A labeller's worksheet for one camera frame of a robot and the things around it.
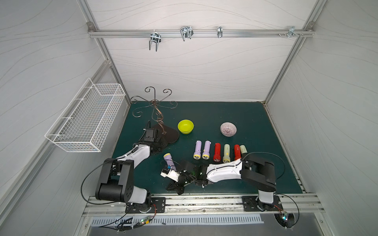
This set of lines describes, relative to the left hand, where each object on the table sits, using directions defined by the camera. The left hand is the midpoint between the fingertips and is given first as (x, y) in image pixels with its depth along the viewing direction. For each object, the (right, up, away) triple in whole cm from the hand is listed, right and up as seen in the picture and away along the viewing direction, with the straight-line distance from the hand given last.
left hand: (166, 143), depth 92 cm
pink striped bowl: (+42, +8, +9) cm, 44 cm away
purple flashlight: (+2, -7, -5) cm, 9 cm away
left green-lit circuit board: (-6, -32, -23) cm, 40 cm away
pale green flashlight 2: (+48, -3, -2) cm, 49 cm away
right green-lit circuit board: (+63, -33, -20) cm, 74 cm away
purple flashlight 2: (+19, -6, -4) cm, 21 cm away
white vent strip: (+14, -33, -22) cm, 42 cm away
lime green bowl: (+12, +10, +12) cm, 20 cm away
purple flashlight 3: (+25, -6, -4) cm, 26 cm away
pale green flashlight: (+37, -7, -7) cm, 38 cm away
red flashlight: (+32, -7, -4) cm, 33 cm away
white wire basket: (-35, +14, -23) cm, 44 cm away
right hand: (+3, -19, -17) cm, 26 cm away
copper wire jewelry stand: (-1, +5, +8) cm, 10 cm away
